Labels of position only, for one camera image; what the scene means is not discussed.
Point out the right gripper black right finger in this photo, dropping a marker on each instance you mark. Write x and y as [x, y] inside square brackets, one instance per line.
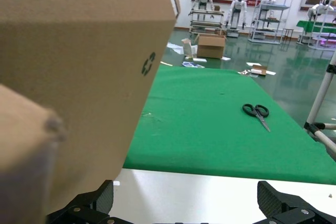
[283, 208]

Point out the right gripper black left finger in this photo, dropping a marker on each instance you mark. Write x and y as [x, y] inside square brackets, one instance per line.
[89, 208]

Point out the brown cardboard box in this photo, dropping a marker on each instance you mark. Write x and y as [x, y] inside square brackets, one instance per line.
[21, 142]

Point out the flat white brown box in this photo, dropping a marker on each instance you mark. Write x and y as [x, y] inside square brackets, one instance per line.
[258, 71]

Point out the cardboard box with recycling symbol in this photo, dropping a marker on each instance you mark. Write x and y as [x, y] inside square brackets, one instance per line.
[92, 51]

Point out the open cardboard shipping box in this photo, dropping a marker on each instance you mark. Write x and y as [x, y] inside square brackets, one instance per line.
[210, 49]

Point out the small white paper scrap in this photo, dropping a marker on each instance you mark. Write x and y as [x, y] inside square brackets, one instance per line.
[117, 183]

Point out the green table cloth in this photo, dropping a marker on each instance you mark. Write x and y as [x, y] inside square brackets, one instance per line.
[197, 116]

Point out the white paper sheet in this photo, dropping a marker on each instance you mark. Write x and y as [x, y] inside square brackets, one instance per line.
[226, 58]
[253, 63]

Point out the blue printed sheets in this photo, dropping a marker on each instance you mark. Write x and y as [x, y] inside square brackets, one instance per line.
[190, 64]

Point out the small dark stool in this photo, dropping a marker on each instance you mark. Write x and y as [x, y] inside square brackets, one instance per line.
[288, 29]

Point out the white paper sheets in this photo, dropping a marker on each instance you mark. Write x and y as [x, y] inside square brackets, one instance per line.
[176, 48]

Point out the small tan white carton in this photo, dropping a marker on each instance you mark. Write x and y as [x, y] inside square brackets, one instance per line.
[188, 49]

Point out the green covered table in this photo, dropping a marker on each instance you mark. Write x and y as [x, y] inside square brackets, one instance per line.
[307, 24]

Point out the grey metal shelf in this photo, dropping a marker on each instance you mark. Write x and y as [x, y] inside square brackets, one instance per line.
[275, 7]

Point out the roller conveyor rack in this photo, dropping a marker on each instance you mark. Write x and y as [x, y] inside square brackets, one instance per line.
[207, 12]

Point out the white tube frame black joints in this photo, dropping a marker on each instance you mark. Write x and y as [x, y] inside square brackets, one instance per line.
[319, 95]

